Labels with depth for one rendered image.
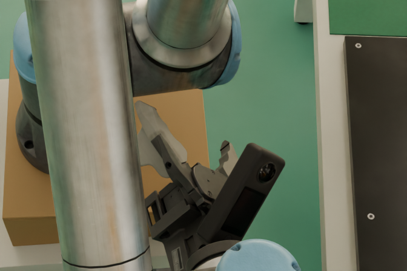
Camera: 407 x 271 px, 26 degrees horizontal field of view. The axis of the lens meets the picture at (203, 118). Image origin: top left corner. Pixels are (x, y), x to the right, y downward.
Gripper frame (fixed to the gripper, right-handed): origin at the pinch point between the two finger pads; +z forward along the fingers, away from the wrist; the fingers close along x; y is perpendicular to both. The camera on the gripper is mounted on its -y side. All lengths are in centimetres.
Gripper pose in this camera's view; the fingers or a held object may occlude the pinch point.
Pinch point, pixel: (186, 117)
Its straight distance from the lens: 104.0
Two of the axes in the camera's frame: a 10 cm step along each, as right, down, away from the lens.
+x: 6.8, 3.2, 6.6
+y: -6.9, 6.0, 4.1
